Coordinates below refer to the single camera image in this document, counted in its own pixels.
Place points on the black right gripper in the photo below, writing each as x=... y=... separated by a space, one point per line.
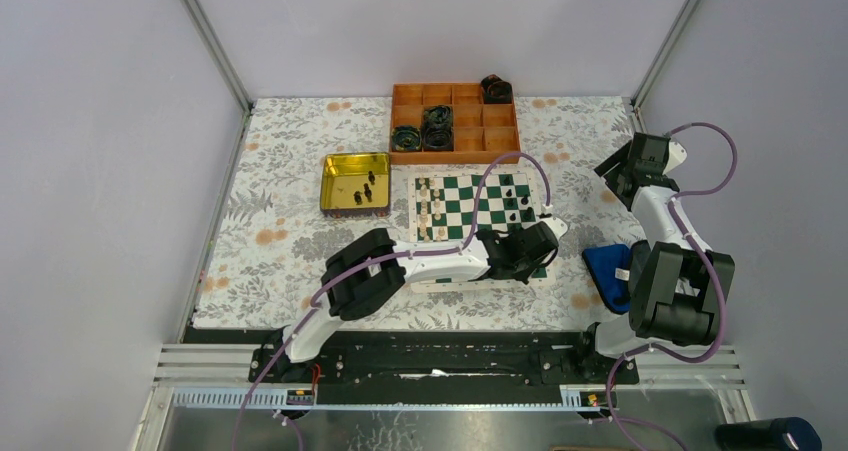
x=611 y=177

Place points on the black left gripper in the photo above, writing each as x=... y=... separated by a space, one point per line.
x=521 y=273

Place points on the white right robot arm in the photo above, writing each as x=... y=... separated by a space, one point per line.
x=679 y=295

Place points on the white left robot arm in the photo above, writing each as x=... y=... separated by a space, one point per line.
x=364 y=275

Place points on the green white chess board mat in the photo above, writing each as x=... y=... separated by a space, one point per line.
x=468 y=191

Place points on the white chess pieces row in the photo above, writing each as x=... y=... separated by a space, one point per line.
x=430 y=208

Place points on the blue cloth pouch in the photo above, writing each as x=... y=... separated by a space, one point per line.
x=609 y=268

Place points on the orange wooden compartment tray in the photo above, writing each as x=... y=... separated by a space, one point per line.
x=482 y=132

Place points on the black tape roll in tray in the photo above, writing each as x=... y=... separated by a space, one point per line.
x=405 y=138
x=437 y=138
x=439 y=116

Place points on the black tape roll behind tray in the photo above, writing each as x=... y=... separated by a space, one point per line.
x=496 y=90

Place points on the gold metal tin box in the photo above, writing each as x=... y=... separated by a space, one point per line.
x=343 y=174

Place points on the floral table cloth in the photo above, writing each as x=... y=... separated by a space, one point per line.
x=273 y=241

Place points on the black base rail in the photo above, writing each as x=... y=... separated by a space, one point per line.
x=442 y=367

